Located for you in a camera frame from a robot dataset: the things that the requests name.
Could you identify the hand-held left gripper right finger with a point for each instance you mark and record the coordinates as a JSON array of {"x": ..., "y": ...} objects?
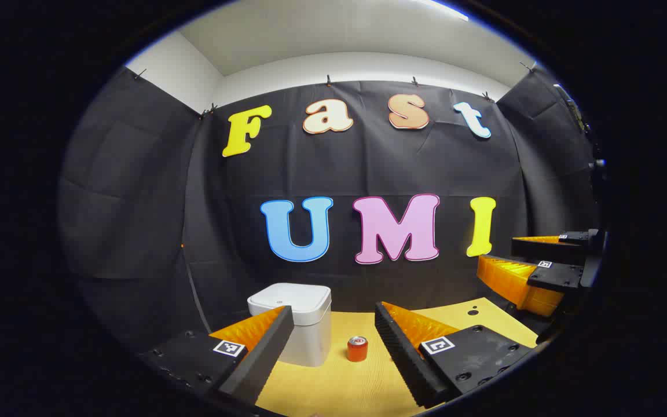
[{"x": 400, "y": 365}]

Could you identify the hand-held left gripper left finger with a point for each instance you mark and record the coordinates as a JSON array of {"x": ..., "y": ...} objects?
[{"x": 264, "y": 359}]

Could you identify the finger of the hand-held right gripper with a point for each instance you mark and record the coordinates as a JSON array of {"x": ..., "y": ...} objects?
[
  {"x": 553, "y": 277},
  {"x": 548, "y": 250}
]

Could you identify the red pop can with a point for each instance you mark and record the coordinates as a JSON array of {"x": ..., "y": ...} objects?
[{"x": 357, "y": 350}]

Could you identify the white desktop garbage bin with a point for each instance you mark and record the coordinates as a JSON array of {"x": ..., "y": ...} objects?
[{"x": 310, "y": 341}]

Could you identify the wooden desktop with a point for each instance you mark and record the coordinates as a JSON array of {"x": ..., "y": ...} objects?
[{"x": 339, "y": 388}]

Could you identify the black backdrop cloth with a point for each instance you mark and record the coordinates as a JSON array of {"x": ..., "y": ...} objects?
[{"x": 368, "y": 168}]

